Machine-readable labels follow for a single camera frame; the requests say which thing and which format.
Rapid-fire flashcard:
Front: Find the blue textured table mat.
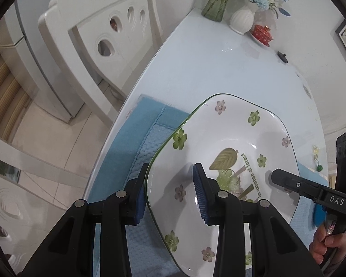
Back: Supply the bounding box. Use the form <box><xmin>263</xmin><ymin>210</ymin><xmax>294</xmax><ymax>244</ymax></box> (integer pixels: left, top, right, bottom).
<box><xmin>89</xmin><ymin>94</ymin><xmax>329</xmax><ymax>277</ymax></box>

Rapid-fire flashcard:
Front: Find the beige striped fabric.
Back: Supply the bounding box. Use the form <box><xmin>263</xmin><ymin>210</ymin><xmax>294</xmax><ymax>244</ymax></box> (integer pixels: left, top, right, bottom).
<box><xmin>0</xmin><ymin>39</ymin><xmax>32</xmax><ymax>143</ymax></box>

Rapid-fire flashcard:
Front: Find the leaf print octagonal plate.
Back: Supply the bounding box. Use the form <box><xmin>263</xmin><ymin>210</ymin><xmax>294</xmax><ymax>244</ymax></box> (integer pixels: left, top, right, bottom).
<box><xmin>144</xmin><ymin>93</ymin><xmax>299</xmax><ymax>273</ymax></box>

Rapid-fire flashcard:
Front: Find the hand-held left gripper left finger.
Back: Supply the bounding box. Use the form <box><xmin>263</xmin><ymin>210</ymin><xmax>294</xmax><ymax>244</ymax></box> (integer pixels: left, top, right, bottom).
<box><xmin>16</xmin><ymin>163</ymin><xmax>150</xmax><ymax>277</ymax></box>

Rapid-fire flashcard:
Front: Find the grey refrigerator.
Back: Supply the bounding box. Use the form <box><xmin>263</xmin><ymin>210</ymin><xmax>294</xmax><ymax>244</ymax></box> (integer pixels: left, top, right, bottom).
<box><xmin>4</xmin><ymin>0</ymin><xmax>85</xmax><ymax>123</ymax></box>

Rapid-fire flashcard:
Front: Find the person's right hand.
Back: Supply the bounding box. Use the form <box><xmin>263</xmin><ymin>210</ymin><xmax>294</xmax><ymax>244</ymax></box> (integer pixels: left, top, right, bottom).
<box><xmin>308</xmin><ymin>222</ymin><xmax>346</xmax><ymax>269</ymax></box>

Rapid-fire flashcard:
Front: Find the red lidded cup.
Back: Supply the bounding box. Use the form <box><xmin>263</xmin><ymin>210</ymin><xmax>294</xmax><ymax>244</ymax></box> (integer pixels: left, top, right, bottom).
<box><xmin>250</xmin><ymin>24</ymin><xmax>274</xmax><ymax>47</ymax></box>

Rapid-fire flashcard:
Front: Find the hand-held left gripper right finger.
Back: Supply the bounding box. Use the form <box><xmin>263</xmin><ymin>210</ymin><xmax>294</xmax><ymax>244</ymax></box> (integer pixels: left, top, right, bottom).
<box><xmin>192</xmin><ymin>163</ymin><xmax>325</xmax><ymax>277</ymax></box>

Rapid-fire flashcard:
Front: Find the small green plastic toy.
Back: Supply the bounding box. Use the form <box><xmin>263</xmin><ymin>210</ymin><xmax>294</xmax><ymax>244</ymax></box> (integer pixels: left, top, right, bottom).
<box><xmin>313</xmin><ymin>146</ymin><xmax>324</xmax><ymax>173</ymax></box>

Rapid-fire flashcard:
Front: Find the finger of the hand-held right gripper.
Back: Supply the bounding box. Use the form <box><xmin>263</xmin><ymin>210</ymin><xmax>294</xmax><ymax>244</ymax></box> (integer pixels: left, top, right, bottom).
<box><xmin>311</xmin><ymin>203</ymin><xmax>328</xmax><ymax>234</ymax></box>
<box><xmin>270</xmin><ymin>169</ymin><xmax>323</xmax><ymax>202</ymax></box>

